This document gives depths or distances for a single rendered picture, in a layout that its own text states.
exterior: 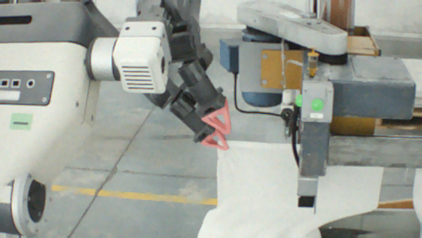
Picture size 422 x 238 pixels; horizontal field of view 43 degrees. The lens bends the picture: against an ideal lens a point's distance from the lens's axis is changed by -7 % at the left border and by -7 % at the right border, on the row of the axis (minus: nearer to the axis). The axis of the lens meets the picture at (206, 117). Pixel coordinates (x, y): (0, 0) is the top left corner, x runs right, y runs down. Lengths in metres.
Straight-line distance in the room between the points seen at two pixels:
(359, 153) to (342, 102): 0.27
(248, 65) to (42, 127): 0.87
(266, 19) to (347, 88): 0.41
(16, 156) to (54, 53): 0.22
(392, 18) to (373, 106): 5.32
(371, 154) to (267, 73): 0.42
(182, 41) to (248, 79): 0.51
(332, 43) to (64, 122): 0.73
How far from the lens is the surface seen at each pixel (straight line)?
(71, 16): 1.18
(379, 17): 6.69
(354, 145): 1.64
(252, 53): 1.78
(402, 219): 2.04
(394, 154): 1.66
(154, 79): 1.13
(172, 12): 1.25
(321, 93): 1.35
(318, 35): 1.50
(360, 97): 1.41
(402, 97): 1.43
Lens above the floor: 1.77
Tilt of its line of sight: 22 degrees down
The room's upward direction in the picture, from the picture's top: 1 degrees counter-clockwise
